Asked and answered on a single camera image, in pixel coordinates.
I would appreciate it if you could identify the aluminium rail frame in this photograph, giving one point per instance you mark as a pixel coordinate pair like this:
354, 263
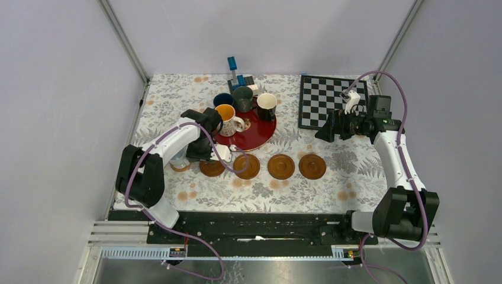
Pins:
141, 252

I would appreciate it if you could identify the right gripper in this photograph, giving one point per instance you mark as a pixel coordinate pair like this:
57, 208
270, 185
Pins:
336, 123

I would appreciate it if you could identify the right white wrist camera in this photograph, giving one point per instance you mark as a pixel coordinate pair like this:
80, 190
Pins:
351, 99

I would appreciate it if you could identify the black and white chessboard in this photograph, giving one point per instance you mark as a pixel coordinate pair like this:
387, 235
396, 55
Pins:
318, 96

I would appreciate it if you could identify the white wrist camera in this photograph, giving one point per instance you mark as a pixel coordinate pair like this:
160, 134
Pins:
351, 99
221, 152

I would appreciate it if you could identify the light blue mug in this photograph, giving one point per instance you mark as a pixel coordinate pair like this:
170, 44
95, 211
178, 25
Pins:
179, 161

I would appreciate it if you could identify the patterned mug orange inside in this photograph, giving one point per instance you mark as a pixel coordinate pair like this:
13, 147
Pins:
231, 122

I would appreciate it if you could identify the brown wooden coaster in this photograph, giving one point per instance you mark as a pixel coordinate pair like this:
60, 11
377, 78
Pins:
281, 166
211, 169
312, 166
248, 162

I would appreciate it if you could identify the light wooden coaster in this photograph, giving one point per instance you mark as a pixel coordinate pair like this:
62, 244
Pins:
180, 169

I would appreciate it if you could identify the blue and black block toy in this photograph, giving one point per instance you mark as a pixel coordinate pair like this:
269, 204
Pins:
239, 80

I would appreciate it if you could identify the dark blue mug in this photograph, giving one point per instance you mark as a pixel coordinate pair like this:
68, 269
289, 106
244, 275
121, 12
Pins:
223, 99

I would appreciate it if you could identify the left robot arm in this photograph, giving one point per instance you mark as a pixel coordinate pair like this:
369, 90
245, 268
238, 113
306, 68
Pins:
140, 176

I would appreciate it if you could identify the black mug cream inside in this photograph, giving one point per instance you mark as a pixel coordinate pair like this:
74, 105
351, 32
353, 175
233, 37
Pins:
266, 107

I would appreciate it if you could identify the dark green mug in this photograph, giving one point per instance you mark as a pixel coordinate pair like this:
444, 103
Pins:
243, 99

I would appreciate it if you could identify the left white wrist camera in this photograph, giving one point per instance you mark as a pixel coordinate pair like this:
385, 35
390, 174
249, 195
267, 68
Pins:
221, 152

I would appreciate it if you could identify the red round tray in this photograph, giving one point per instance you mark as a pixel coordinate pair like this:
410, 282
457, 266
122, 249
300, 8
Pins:
256, 134

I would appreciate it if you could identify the floral tablecloth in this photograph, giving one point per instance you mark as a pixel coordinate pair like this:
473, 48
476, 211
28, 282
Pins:
354, 179

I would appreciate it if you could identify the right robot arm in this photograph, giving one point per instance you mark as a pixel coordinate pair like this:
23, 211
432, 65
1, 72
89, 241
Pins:
407, 210

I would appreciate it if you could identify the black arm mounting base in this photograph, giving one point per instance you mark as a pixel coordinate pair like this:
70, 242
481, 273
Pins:
247, 235

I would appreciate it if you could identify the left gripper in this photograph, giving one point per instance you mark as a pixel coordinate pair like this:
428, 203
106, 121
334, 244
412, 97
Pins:
192, 155

